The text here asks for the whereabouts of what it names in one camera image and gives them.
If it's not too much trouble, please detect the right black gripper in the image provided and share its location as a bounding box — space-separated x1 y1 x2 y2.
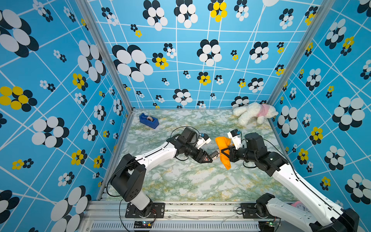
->
221 144 257 164

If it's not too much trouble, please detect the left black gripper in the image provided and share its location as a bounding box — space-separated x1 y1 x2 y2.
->
185 143 214 163

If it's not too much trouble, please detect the newspaper print eyeglass case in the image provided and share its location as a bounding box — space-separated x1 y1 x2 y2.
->
209 150 220 160

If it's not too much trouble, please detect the orange cloth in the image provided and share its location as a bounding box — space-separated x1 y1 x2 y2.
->
215 137 231 170

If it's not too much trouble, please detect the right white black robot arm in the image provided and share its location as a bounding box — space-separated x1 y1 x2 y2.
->
217 130 359 232

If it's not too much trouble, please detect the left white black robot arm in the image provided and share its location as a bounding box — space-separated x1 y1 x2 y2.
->
109 126 215 216

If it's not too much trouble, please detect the white plush toy pink shirt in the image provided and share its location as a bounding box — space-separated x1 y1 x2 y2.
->
232 102 278 126

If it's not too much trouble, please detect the blue tape dispenser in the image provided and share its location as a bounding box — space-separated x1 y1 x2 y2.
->
139 113 159 129

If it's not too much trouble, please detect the right circuit board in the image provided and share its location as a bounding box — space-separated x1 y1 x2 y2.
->
259 221 275 232

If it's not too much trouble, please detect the circuit board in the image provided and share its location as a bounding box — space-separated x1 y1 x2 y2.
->
134 221 154 229
259 221 275 232

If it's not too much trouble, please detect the pink alarm clock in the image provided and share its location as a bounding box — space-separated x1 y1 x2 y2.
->
291 201 305 209

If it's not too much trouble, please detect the left circuit board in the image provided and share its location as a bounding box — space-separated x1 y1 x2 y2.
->
134 221 154 229

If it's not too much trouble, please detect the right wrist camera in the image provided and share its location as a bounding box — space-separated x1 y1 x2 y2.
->
227 129 243 149

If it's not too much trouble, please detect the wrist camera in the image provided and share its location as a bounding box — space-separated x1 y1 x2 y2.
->
227 129 243 149
196 133 211 149

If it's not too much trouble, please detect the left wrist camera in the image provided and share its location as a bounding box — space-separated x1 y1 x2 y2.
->
196 133 211 149

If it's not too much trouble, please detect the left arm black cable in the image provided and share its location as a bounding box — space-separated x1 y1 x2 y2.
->
169 126 201 140

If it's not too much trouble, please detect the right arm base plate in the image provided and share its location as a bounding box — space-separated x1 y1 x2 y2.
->
238 203 278 220

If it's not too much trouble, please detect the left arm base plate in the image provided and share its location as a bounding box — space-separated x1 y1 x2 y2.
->
125 203 165 218

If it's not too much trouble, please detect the aluminium front rail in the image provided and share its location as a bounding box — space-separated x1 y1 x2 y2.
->
78 201 304 232

